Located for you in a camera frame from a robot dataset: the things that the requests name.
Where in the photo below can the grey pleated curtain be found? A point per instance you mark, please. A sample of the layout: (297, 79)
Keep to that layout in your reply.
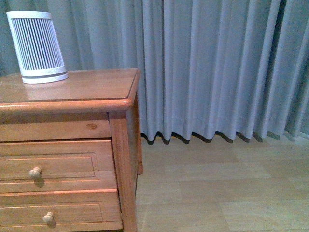
(207, 66)

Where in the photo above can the wooden top drawer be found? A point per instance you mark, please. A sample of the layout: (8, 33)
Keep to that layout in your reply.
(65, 165)

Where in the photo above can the white cylindrical air purifier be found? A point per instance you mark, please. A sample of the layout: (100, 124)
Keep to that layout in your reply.
(37, 48)

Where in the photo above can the round wooden lower knob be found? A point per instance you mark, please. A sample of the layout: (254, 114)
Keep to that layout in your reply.
(48, 218)

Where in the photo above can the wooden nightstand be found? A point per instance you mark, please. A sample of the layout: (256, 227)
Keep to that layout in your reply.
(88, 105)

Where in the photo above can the round wooden knob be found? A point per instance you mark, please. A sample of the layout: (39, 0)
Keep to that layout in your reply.
(48, 218)
(35, 173)

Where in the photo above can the round wooden upper knob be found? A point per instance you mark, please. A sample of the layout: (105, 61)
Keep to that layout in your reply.
(35, 173)

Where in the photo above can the wooden lower drawer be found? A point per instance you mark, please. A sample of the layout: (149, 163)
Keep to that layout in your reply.
(73, 211)

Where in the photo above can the wooden drawer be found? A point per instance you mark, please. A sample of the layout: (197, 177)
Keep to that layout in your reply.
(65, 165)
(73, 211)

